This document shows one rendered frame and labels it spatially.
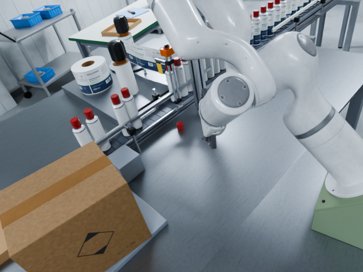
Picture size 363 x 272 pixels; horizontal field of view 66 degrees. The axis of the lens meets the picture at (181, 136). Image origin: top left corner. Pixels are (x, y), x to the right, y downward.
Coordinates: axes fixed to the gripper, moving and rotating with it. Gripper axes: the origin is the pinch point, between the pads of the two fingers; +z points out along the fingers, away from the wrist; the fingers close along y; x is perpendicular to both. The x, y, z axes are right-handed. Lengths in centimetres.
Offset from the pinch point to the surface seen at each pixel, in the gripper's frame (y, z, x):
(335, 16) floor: 168, 269, -268
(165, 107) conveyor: 19, 54, 7
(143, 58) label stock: 54, 74, 14
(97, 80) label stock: 44, 74, 42
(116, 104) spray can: 18.0, 33.3, 28.3
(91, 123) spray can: 11, 30, 39
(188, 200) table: -23.8, 20.1, 6.5
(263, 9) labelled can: 72, 67, -59
